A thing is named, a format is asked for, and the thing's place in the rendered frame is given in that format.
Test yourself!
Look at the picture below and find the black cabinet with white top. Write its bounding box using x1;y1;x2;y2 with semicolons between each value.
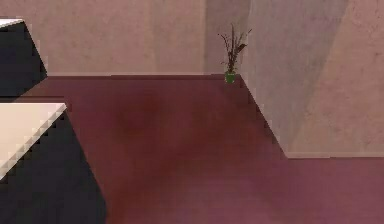
0;18;48;98
0;102;108;224

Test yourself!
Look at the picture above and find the house plant in green pot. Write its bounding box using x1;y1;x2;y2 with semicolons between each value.
218;23;253;84

